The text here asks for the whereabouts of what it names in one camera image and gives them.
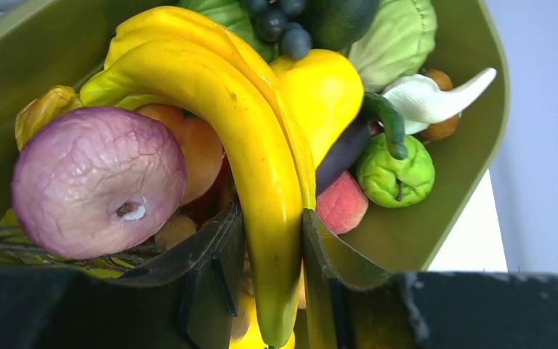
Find pink toy peach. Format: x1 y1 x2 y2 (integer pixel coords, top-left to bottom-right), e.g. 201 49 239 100
315 171 368 235

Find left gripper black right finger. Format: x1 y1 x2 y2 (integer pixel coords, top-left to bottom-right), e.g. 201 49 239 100
302 209 392 348

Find olive green food bin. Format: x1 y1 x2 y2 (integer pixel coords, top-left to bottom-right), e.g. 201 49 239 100
0 1 509 272

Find light green toy lettuce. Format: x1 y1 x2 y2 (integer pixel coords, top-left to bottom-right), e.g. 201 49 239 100
347 0 437 92

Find peach toy fruit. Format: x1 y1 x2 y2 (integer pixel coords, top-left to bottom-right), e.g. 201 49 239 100
135 104 223 205

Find white toy garlic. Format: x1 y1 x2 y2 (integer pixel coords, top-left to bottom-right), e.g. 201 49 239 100
381 68 497 135

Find black toy grapes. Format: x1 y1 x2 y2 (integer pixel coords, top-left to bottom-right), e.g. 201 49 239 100
239 0 312 60

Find yellow toy banana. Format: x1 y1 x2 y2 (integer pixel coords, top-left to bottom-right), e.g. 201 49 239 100
80 6 315 347

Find dark purple toy eggplant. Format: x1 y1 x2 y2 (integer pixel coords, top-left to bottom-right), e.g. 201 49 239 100
315 91 409 198

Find purple toy onion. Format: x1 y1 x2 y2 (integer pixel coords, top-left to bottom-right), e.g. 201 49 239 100
11 107 187 260

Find yellow toy bell pepper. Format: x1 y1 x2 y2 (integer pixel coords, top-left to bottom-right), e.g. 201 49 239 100
270 49 364 166

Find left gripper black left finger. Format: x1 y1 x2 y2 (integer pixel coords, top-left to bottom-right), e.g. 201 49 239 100
119 203 244 348

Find dark green toy avocado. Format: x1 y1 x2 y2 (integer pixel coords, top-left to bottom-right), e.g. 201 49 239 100
296 0 380 51

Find small orange toy fruit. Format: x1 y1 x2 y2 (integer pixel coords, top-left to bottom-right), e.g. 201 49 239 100
416 69 460 142

